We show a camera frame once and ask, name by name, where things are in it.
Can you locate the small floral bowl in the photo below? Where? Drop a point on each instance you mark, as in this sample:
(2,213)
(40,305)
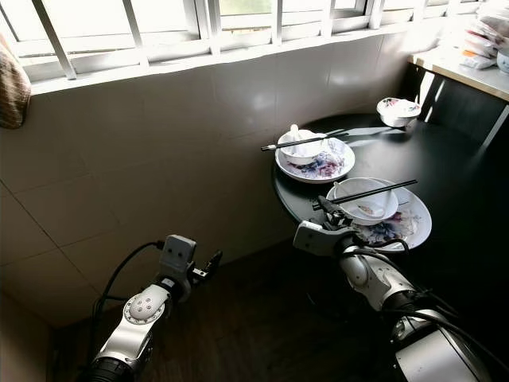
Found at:
(398,111)

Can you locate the white ceramic spoon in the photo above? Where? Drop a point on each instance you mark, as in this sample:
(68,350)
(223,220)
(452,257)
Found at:
(294,130)

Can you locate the black chopsticks pair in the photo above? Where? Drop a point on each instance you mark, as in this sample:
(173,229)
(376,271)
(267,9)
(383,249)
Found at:
(374,192)
(304,143)

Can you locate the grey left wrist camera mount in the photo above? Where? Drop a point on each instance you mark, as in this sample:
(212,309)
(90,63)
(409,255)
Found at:
(178,255)

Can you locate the white ceramic bowl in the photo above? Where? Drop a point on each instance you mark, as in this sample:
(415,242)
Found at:
(370,208)
(302,155)

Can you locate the black round table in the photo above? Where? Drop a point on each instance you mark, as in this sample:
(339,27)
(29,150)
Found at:
(445,167)

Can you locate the floral white plate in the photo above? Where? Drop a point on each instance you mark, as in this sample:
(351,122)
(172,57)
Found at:
(409,227)
(334,167)

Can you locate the stacked food packets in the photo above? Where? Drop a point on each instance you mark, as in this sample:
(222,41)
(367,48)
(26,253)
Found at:
(481,44)

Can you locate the white barred window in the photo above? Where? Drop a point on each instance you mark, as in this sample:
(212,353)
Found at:
(207,44)

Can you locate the black cabinet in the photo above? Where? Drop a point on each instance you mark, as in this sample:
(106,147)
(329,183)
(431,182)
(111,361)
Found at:
(461,107)

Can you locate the beige countertop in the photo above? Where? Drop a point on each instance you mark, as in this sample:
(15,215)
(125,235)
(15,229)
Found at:
(461,68)

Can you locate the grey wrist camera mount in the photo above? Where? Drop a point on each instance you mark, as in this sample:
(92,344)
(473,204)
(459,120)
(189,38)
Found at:
(178,255)
(314,237)

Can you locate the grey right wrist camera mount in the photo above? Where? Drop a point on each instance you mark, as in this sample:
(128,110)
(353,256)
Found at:
(314,237)

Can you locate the brown woven curtain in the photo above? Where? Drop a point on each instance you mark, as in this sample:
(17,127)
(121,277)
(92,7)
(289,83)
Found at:
(12,91)

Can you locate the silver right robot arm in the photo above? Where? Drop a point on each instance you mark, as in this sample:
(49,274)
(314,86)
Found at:
(378,278)

